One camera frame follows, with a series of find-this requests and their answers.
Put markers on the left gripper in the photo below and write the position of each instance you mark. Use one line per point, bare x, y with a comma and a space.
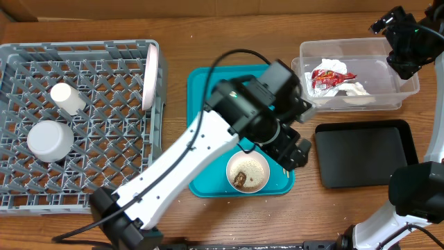
277, 149

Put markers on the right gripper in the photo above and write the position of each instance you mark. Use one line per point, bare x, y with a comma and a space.
387, 21

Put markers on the white napkin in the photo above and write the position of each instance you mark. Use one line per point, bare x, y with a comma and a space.
328, 64
353, 89

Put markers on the red snack wrapper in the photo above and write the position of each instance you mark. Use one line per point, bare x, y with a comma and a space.
323, 79

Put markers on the large white plate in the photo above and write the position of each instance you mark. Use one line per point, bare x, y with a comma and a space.
150, 77

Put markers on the white cup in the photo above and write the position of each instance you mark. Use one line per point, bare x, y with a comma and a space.
67, 98

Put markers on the grey-white bowl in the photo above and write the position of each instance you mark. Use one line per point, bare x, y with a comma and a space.
50, 141

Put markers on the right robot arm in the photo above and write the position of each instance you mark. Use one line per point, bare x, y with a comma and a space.
415, 191

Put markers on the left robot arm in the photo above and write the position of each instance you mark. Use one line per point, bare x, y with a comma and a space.
259, 109

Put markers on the clear plastic waste bin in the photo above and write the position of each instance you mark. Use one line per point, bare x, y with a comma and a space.
365, 57

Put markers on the grey dishwasher rack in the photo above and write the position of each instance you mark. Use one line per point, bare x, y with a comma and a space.
114, 139

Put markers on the small pink plate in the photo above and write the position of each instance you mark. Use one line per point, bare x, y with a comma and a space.
256, 168

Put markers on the brown food scrap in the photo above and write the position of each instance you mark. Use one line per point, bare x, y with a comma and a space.
239, 180

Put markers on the black rectangular tray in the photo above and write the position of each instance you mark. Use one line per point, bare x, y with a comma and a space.
357, 154

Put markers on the teal serving tray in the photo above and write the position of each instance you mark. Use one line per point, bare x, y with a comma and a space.
212, 182

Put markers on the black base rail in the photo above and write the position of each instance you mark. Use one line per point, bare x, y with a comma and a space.
306, 245

